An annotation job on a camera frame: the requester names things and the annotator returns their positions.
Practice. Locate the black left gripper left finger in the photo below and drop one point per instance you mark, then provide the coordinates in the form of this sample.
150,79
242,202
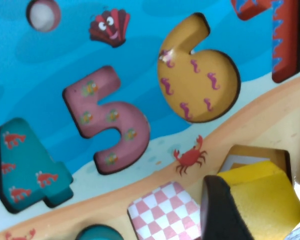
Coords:
220,215

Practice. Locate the teal heart piece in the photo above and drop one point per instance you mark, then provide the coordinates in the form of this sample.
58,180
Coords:
100,233

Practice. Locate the blue wooden number puzzle board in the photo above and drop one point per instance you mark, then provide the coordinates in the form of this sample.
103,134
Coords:
52,75

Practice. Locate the yellow pentagon piece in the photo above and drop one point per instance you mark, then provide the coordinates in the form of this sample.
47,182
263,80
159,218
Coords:
262,200

